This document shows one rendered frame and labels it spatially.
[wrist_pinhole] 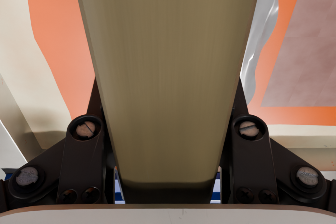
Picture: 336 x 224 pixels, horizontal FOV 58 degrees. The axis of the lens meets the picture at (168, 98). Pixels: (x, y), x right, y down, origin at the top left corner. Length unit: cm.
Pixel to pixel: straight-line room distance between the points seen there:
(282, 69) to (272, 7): 8
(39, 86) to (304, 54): 27
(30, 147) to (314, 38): 33
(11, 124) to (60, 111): 5
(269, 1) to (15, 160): 32
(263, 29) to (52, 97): 23
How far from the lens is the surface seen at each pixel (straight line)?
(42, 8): 28
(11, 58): 33
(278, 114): 38
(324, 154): 45
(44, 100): 36
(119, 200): 42
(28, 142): 40
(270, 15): 27
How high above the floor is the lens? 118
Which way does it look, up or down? 43 degrees down
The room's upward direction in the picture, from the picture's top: 180 degrees clockwise
